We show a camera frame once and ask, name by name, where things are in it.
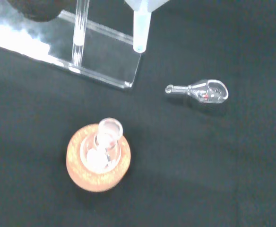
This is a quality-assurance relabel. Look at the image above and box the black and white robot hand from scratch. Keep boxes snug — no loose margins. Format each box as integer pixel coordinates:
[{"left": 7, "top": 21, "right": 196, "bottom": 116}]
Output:
[{"left": 6, "top": 0, "right": 63, "bottom": 22}]

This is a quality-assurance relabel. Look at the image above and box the brown cork ring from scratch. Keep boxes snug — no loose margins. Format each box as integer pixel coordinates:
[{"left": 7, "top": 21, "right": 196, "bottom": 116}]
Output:
[{"left": 66, "top": 123, "right": 132, "bottom": 193}]

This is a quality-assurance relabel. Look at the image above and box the small round-bottom glass flask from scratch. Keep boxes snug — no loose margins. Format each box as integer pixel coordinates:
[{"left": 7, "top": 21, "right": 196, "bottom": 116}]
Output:
[{"left": 80, "top": 117, "right": 125, "bottom": 175}]

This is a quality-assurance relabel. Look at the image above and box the black bench cloth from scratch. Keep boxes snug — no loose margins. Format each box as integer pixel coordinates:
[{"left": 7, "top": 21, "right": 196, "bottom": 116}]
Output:
[{"left": 0, "top": 0, "right": 276, "bottom": 227}]

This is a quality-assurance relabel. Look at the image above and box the clear acrylic funnel stand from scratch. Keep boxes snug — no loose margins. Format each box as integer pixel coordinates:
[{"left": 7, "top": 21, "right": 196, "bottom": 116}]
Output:
[{"left": 0, "top": 0, "right": 144, "bottom": 89}]

